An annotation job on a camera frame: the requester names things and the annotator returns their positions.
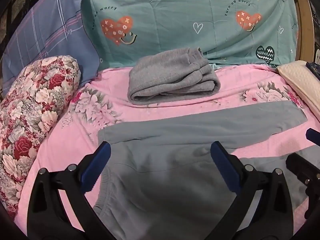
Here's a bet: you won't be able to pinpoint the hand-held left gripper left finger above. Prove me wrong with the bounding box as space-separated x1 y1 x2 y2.
27 141 118 240

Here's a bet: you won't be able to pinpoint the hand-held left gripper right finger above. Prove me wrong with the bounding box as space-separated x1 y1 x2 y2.
205 141 295 240

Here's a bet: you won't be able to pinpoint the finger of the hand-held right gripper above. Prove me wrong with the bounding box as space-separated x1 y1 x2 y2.
286 152 320 220
306 128 320 146

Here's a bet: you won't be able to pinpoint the grey-blue pants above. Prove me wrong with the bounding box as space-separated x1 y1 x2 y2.
94 102 308 240

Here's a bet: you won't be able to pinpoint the folded grey pants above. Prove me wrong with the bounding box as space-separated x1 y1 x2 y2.
127 47 222 106

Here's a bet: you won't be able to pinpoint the pink floral bedsheet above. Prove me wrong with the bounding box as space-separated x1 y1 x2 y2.
14 64 320 240

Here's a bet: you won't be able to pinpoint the cream quilted pillow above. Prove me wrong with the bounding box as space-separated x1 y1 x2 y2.
276 60 320 119

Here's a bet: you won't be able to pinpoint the dark patterned object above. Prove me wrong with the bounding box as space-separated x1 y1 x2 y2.
305 61 320 79

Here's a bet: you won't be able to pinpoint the rolled red floral quilt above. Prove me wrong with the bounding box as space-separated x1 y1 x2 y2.
0 54 82 220

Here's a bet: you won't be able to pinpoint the blue striped pillow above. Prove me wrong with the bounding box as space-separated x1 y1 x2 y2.
0 0 104 100

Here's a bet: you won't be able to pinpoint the teal heart-print blanket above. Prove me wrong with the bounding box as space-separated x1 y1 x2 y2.
81 0 300 68

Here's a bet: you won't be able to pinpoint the black metal rack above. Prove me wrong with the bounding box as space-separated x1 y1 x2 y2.
0 0 43 38

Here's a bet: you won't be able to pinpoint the wooden bed frame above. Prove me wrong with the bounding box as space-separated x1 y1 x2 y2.
285 0 320 63

